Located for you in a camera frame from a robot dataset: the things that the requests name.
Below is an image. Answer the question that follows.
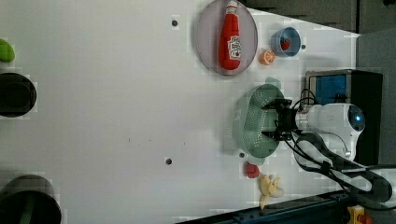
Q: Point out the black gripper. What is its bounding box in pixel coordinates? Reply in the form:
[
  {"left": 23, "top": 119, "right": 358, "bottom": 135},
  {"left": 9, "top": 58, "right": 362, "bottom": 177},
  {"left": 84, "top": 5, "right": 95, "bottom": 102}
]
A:
[{"left": 261, "top": 99, "right": 297, "bottom": 141}]

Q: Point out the green oval strainer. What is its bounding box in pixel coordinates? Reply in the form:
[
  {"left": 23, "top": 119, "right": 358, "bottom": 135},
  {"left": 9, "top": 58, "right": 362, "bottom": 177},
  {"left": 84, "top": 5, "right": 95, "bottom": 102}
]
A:
[{"left": 233, "top": 77, "right": 284, "bottom": 165}]

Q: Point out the pink toy fruit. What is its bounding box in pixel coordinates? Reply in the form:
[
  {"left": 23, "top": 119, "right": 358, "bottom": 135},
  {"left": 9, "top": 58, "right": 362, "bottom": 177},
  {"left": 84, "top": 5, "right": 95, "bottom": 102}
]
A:
[{"left": 245, "top": 162, "right": 261, "bottom": 178}]

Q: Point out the orange slice toy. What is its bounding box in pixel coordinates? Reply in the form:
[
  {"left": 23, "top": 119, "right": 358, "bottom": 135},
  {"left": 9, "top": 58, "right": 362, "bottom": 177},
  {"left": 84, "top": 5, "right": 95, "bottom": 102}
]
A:
[{"left": 260, "top": 49, "right": 276, "bottom": 65}]

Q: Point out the peeled toy banana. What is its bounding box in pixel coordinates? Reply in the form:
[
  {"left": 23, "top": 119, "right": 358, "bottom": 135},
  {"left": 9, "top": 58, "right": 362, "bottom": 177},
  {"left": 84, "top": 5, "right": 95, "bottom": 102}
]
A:
[{"left": 260, "top": 175, "right": 284, "bottom": 209}]

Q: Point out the red toy strawberry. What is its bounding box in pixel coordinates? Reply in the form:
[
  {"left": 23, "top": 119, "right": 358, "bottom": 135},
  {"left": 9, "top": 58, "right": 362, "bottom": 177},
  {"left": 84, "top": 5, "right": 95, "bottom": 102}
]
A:
[{"left": 280, "top": 39, "right": 290, "bottom": 50}]

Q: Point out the blue bowl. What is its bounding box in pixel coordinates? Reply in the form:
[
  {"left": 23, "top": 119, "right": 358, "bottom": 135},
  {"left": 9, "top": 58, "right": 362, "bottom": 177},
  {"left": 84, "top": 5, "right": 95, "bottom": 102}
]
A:
[{"left": 270, "top": 27, "right": 301, "bottom": 57}]

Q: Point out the red ketchup bottle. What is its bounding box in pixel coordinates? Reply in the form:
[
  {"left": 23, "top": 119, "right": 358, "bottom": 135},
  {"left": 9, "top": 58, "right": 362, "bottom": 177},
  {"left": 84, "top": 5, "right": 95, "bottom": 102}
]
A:
[{"left": 218, "top": 0, "right": 242, "bottom": 70}]

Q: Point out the black toaster oven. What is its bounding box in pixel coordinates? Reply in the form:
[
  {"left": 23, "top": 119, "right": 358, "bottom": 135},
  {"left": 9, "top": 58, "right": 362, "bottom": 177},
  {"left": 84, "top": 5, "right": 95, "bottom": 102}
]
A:
[{"left": 305, "top": 69, "right": 383, "bottom": 165}]

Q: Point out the grey round plate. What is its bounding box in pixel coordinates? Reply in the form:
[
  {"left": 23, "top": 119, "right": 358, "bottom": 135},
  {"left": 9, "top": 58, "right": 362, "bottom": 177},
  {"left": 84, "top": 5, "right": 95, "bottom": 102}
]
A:
[{"left": 194, "top": 0, "right": 258, "bottom": 76}]

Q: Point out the yellow red clamp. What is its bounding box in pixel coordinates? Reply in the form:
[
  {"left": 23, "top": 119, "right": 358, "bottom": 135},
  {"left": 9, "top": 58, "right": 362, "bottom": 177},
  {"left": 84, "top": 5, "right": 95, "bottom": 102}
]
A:
[{"left": 347, "top": 205, "right": 373, "bottom": 224}]

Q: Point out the black round base upper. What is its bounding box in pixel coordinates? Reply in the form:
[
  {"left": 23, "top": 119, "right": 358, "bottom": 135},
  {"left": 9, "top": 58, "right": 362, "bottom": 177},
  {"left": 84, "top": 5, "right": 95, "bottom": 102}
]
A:
[{"left": 0, "top": 73, "right": 36, "bottom": 118}]

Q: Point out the black round base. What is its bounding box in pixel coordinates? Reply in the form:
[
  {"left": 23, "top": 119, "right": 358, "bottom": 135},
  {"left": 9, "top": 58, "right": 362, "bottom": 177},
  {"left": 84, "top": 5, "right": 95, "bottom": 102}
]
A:
[
  {"left": 0, "top": 73, "right": 36, "bottom": 118},
  {"left": 0, "top": 175, "right": 63, "bottom": 224}
]

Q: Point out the black round base lower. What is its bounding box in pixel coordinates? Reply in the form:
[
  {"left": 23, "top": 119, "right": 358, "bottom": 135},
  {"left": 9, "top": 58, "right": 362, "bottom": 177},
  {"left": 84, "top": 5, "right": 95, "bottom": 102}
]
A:
[{"left": 0, "top": 175, "right": 63, "bottom": 224}]

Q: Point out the green toy fruit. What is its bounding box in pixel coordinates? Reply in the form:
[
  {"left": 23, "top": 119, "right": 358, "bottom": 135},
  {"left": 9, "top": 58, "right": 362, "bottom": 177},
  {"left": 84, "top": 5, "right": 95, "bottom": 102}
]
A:
[{"left": 0, "top": 39, "right": 15, "bottom": 63}]

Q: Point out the blue metal frame rail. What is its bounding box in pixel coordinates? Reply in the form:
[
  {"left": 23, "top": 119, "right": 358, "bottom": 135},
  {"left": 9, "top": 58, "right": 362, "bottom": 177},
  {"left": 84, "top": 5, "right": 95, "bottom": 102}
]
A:
[{"left": 178, "top": 190, "right": 351, "bottom": 224}]

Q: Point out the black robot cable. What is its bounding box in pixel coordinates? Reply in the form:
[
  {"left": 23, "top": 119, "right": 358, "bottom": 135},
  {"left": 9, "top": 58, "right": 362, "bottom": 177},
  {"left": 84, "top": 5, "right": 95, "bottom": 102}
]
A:
[{"left": 281, "top": 88, "right": 396, "bottom": 212}]

